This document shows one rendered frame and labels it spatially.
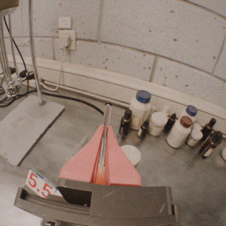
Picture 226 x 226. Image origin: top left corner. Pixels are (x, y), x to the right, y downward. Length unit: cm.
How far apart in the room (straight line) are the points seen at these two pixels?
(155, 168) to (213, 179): 22
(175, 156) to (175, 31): 41
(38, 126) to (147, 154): 37
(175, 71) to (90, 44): 34
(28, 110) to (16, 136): 13
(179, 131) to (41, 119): 46
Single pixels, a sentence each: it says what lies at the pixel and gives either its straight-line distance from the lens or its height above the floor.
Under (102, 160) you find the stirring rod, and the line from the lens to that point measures 18.
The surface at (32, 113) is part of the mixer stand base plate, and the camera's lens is 58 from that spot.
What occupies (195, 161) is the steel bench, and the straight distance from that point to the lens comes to 53.
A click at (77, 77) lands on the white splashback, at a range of 62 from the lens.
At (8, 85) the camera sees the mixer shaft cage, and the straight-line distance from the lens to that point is 45.
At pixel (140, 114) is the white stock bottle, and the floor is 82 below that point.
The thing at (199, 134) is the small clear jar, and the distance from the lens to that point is 55.
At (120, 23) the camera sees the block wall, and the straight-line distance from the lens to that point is 54.
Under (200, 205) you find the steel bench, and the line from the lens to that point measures 48.
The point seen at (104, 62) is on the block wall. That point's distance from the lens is 59.
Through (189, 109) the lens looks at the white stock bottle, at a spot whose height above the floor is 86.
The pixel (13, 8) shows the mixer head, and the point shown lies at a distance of 40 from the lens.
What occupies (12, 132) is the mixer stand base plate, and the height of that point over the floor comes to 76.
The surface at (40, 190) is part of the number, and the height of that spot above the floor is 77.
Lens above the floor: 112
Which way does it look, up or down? 41 degrees down
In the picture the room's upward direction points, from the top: 8 degrees clockwise
